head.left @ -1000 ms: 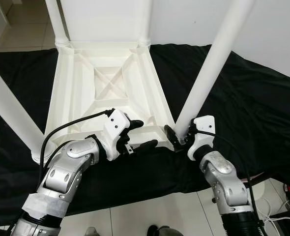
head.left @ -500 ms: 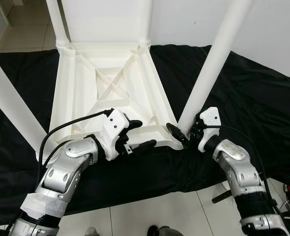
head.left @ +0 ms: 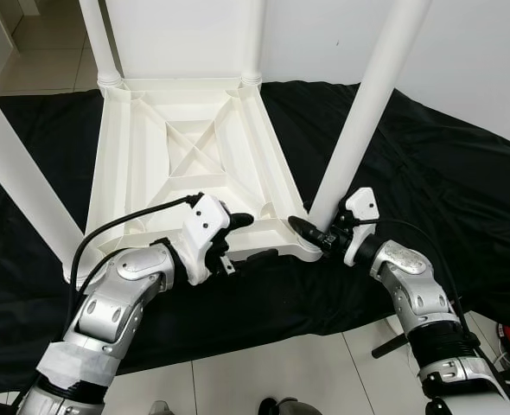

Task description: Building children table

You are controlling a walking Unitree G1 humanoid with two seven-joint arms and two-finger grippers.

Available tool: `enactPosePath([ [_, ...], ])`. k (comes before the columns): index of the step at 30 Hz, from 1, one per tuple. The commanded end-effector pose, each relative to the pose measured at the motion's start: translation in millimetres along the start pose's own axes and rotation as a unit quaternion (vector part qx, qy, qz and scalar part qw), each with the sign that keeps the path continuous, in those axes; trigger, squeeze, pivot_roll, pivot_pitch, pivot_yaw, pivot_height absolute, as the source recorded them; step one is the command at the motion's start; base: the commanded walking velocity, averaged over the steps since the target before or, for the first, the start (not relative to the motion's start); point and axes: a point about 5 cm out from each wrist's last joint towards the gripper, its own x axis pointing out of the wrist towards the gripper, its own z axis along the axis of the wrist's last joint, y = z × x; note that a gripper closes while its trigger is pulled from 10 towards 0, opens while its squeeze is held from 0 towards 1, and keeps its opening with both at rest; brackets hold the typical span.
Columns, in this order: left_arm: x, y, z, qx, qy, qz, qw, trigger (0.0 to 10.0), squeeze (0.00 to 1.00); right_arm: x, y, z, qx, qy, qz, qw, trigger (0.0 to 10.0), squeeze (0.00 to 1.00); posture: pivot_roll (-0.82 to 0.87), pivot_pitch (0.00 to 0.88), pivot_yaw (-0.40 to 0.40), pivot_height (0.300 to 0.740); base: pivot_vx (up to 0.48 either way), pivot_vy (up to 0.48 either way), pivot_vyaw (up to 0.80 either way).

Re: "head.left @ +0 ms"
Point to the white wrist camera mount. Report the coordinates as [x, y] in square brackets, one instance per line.
[363, 216]
[201, 229]

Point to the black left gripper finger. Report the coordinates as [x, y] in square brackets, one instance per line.
[257, 256]
[240, 220]

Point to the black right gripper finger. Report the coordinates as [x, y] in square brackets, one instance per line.
[309, 232]

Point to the black tablecloth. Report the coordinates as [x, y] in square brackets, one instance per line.
[445, 216]

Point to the white plastic children table top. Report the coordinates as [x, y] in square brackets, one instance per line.
[143, 147]

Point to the black robot right foot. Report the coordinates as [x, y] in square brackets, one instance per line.
[288, 408]

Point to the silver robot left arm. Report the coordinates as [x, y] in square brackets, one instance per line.
[108, 303]

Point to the white plastic table leg tube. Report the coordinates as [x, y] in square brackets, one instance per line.
[367, 112]
[22, 181]
[252, 43]
[101, 43]

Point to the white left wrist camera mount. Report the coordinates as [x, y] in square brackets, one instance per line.
[201, 229]

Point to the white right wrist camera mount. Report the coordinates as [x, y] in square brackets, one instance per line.
[363, 216]

